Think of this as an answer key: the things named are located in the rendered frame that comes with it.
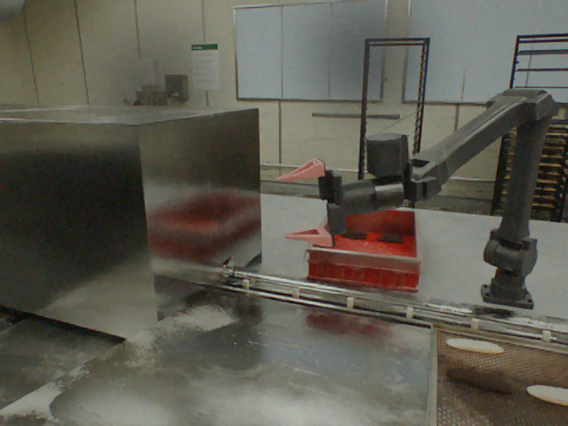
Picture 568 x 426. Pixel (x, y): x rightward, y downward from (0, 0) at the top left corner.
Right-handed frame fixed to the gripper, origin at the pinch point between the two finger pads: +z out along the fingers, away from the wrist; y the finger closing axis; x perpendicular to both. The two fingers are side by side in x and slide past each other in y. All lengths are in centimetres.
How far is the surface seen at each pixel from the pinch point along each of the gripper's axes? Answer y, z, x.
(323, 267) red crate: 29, -13, 42
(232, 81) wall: -58, -8, 528
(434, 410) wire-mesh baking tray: 25.7, -14.3, -22.0
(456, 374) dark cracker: 27.4, -22.1, -13.8
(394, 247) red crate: 35, -43, 64
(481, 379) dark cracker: 27.6, -25.2, -15.8
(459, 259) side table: 39, -61, 52
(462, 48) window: -56, -262, 388
